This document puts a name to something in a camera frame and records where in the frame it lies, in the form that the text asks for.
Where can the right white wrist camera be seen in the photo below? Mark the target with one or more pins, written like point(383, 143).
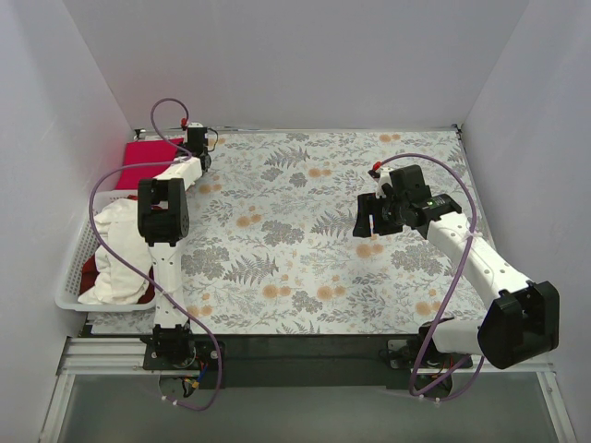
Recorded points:
point(381, 174)

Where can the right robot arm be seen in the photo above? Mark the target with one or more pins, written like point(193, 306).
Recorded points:
point(523, 316)

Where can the white t shirt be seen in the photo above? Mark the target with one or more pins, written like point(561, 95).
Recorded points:
point(122, 259)

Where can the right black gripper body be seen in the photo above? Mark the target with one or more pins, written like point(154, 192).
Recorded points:
point(375, 214)

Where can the white plastic laundry basket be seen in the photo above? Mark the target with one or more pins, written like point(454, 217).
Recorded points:
point(86, 246)

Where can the floral patterned table mat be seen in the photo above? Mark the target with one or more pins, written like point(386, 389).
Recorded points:
point(271, 251)

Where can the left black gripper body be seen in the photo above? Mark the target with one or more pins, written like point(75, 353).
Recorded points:
point(197, 139)

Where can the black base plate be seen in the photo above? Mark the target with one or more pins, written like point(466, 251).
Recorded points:
point(291, 361)

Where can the dark red t shirt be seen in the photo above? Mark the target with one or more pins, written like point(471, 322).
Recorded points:
point(90, 277)

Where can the aluminium frame rail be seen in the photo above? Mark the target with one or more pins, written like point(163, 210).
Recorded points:
point(103, 394)

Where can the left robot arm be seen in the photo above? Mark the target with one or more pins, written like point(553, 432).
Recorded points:
point(163, 222)

